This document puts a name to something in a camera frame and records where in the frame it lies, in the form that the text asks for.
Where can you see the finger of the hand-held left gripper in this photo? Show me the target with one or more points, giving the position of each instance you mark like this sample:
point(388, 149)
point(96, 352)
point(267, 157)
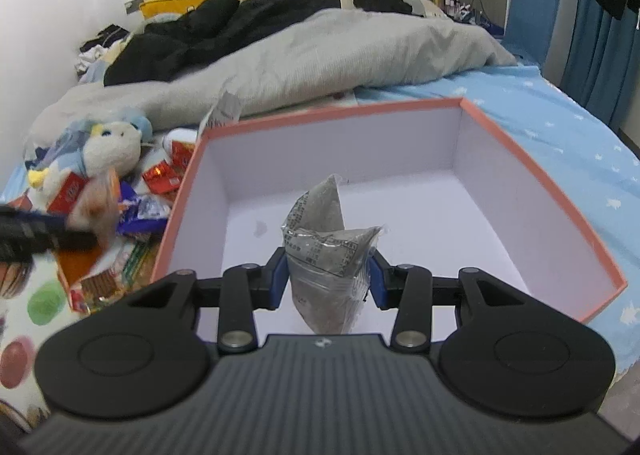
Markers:
point(65, 237)

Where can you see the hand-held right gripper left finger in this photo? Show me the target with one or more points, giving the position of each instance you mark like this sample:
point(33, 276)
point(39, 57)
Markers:
point(276, 280)

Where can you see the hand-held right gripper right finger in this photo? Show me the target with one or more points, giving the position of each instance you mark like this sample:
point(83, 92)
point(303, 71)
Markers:
point(377, 285)

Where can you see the orange white snack packet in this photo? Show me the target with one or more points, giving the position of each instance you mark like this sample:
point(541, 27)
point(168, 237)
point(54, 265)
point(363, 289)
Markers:
point(100, 207)

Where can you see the grey snack packet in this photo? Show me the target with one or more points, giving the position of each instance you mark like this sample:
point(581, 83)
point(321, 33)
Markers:
point(325, 260)

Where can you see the purple snack packet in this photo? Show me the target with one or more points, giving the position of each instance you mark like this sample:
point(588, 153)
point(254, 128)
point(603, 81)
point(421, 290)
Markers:
point(142, 215)

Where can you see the pink cardboard box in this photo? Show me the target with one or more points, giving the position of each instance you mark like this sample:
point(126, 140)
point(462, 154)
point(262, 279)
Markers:
point(425, 195)

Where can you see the red carton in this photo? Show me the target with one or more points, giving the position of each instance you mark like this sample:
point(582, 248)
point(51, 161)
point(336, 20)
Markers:
point(67, 192)

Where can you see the brown stick snack packet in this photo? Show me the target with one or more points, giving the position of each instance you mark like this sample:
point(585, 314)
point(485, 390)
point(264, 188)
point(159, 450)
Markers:
point(97, 287)

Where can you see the green striped snack packet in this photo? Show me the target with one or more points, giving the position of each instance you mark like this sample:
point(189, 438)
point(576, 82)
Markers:
point(135, 262)

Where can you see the fruit printed blanket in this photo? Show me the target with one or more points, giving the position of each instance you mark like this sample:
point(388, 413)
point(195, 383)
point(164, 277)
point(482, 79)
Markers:
point(35, 315)

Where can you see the light blue plastic bag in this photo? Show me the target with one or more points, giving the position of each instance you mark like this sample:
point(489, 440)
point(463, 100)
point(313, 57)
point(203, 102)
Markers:
point(65, 142)

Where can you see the white and blue plush toy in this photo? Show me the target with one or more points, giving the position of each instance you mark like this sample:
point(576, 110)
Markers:
point(112, 147)

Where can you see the small red snack packet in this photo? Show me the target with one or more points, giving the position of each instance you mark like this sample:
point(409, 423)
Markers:
point(162, 176)

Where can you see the white bottle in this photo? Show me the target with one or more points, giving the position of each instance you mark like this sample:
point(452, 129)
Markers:
point(177, 136)

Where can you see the pile of clothes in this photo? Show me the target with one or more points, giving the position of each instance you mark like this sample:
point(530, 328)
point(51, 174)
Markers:
point(100, 47)

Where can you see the grey pillow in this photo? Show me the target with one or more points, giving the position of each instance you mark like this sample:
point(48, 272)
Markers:
point(325, 60)

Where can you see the blue bedsheet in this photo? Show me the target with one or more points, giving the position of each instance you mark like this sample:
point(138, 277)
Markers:
point(560, 135)

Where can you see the black jacket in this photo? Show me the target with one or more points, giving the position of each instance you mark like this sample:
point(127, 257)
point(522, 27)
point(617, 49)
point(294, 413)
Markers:
point(200, 35)

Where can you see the group of toiletry bottles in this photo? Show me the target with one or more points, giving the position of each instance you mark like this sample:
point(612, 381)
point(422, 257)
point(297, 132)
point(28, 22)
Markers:
point(457, 5)

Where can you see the blue chair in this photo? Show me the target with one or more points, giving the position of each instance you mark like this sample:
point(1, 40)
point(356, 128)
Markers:
point(532, 10)

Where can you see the blue curtain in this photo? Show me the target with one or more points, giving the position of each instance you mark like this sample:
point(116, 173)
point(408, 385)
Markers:
point(600, 60)

